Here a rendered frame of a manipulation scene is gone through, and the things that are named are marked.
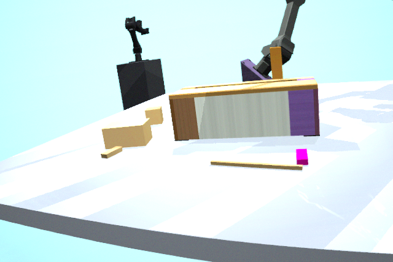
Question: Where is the small magenta block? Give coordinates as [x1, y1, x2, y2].
[296, 149, 308, 165]

